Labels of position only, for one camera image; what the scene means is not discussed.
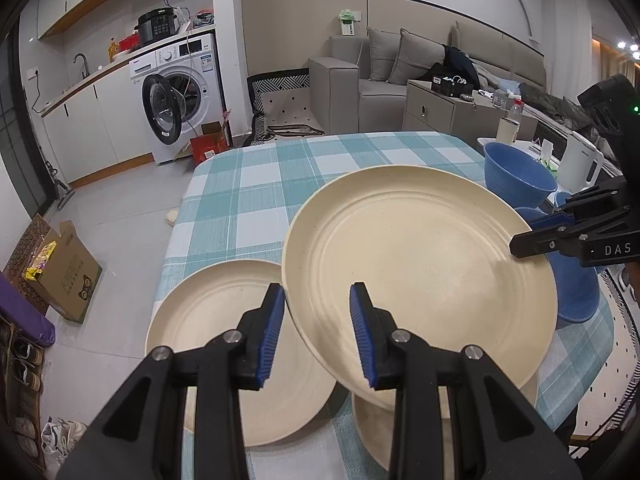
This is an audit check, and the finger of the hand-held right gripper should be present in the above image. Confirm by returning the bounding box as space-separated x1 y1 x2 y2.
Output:
540 177 633 231
510 205 637 261

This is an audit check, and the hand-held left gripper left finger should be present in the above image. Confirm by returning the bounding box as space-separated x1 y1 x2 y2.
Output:
57 282 287 480

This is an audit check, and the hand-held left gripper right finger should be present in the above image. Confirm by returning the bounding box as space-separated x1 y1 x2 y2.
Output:
348 282 583 480

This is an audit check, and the blue bowl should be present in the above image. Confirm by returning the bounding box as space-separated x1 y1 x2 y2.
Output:
483 142 558 209
515 205 600 324

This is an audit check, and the large cream plate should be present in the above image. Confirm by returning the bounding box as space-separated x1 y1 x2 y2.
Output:
281 165 558 411

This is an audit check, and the beige curtain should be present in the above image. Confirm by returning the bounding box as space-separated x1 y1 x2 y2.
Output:
592 35 640 93

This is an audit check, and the green tissue pack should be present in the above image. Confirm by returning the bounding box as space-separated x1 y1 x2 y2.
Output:
537 139 560 176

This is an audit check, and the grey quilted blanket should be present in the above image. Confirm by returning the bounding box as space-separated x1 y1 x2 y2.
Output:
520 82 601 136

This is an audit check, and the white electric kettle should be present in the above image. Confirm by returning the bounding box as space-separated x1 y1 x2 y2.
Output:
559 132 605 193

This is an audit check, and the clear plastic bottle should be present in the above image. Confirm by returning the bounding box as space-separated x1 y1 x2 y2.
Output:
506 100 526 133

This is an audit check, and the white marble coffee table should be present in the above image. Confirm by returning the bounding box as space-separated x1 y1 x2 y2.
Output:
477 137 621 196

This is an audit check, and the cream tumbler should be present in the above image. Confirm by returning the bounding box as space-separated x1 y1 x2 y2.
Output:
496 118 520 144

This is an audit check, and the teal plaid tablecloth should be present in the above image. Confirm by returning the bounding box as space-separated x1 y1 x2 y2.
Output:
150 131 616 480

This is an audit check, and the dark jacket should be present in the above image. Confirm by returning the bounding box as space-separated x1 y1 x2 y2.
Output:
415 45 481 88

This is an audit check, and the grey drawer cabinet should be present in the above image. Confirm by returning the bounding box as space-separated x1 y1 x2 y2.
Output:
402 79 506 146

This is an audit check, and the black box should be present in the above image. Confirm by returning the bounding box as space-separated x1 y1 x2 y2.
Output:
432 76 471 98

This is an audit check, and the red cardboard box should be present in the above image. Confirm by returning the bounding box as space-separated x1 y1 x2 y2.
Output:
190 122 232 165

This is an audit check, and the grey sofa cushion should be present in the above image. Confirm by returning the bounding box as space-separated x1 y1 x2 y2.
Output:
387 28 447 86
366 26 408 83

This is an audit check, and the brown cardboard box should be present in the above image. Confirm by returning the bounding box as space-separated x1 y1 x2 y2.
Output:
25 220 103 325

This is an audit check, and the white sneaker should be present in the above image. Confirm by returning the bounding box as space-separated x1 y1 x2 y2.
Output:
40 417 88 456

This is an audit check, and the yellow foil packet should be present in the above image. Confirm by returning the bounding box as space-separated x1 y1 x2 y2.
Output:
25 241 57 281

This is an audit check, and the purple cloth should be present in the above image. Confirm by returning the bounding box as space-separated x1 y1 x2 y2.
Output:
0 272 56 346

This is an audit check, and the grey floor mop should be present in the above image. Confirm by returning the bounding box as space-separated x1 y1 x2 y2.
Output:
45 160 76 211

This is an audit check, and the grey sofa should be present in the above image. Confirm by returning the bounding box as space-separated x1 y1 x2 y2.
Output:
307 20 611 133

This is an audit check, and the white washing machine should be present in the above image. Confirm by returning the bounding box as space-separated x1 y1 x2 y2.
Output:
129 32 226 166

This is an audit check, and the white kitchen counter cabinet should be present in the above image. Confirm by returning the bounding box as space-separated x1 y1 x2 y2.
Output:
40 62 153 186

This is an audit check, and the black pressure cooker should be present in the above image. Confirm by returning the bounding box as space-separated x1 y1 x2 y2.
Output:
137 8 176 47

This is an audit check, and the white wall control panel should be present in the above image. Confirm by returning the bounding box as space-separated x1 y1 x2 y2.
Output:
339 10 363 36

